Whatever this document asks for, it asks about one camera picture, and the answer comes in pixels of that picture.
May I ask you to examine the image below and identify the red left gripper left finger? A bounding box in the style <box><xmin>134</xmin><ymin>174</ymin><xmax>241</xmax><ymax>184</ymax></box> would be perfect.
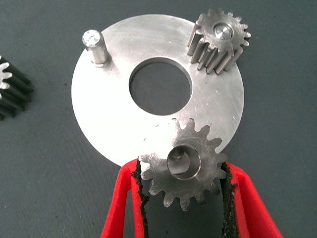
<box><xmin>100</xmin><ymin>158</ymin><xmax>150</xmax><ymax>238</ymax></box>

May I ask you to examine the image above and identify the round metal carrier plate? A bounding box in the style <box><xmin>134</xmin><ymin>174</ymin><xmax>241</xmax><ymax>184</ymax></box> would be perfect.
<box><xmin>71</xmin><ymin>13</ymin><xmax>245</xmax><ymax>167</ymax></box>

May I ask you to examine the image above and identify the small steel planetary gear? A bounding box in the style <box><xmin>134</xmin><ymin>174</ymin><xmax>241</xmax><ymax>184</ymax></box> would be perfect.
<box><xmin>0</xmin><ymin>55</ymin><xmax>34</xmax><ymax>121</ymax></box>
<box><xmin>187</xmin><ymin>7</ymin><xmax>252</xmax><ymax>75</ymax></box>
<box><xmin>140</xmin><ymin>118</ymin><xmax>227</xmax><ymax>212</ymax></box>

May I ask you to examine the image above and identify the dark grey table cloth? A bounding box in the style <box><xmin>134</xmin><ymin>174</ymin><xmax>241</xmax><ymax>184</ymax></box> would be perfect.
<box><xmin>0</xmin><ymin>0</ymin><xmax>317</xmax><ymax>238</ymax></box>

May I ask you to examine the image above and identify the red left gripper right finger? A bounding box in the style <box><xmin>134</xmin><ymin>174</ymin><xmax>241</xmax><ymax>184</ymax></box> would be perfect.
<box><xmin>219</xmin><ymin>161</ymin><xmax>284</xmax><ymax>238</ymax></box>

